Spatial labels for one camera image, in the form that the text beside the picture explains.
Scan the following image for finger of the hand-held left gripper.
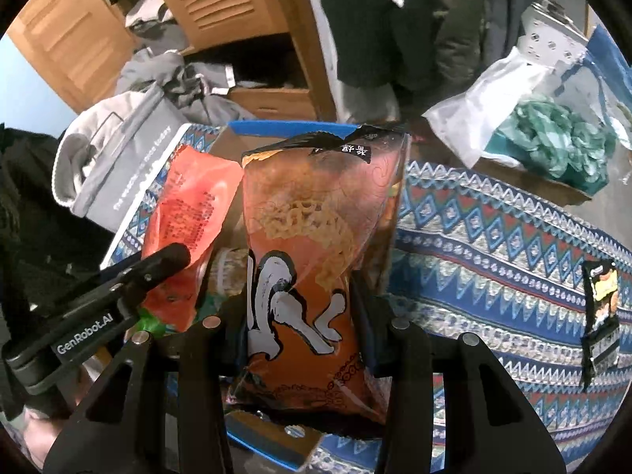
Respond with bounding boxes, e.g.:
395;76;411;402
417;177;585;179
96;243;192;317

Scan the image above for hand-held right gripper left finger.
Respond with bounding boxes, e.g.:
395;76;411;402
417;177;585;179
43;296;250;474

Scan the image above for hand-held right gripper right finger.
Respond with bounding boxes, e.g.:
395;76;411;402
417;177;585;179
352;276;566;474

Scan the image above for red snack packet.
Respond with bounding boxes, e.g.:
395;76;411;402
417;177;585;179
141;144;244;333

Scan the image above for green snack packet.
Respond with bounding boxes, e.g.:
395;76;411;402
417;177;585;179
134;306;171;337

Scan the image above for cardboard box with blue tape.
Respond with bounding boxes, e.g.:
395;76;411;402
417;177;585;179
210;119;369;472

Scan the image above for orange noodle snack packet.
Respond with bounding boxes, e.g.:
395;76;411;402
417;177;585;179
228;126;412;440

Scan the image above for person's left hand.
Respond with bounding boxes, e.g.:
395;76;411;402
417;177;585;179
22;399;76;461

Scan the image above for pale snack packet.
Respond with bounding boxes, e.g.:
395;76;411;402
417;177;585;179
200;247;250;317

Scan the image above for grey fabric bag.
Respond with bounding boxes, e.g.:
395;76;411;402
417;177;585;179
52;86;179;233

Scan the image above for patterned blue blanket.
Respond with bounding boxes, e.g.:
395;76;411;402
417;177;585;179
101;123;632;474

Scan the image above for black clothing pile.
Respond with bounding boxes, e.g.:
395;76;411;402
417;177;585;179
0;126;114;282

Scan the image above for wooden wardrobe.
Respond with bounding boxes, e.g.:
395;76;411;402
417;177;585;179
182;0;337;122

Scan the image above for pile of grey clothes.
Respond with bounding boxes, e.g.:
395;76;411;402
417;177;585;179
113;0;258;126

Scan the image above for flat brown cardboard box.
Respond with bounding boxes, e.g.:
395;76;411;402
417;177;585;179
474;153;593;205

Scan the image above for black snack packet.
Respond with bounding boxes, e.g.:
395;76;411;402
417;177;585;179
580;259;622;391

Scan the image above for white plastic bag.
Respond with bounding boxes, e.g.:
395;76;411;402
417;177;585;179
425;47;554;169

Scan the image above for pile of teal packets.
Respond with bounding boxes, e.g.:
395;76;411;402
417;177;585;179
486;96;618;193

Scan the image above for white hanging garment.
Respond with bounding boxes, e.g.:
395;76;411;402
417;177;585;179
299;0;346;119

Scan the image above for louvered wooden wardrobe door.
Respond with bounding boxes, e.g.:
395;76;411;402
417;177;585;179
135;0;297;55

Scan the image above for black hanging jacket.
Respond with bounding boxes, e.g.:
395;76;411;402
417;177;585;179
318;0;445;90

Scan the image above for olive hanging coat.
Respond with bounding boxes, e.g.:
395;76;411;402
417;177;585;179
429;0;499;109

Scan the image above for white perforated panel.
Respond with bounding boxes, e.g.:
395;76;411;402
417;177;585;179
521;0;588;65

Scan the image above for blue and clear plastic bag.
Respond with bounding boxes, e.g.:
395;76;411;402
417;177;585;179
583;24;632;159

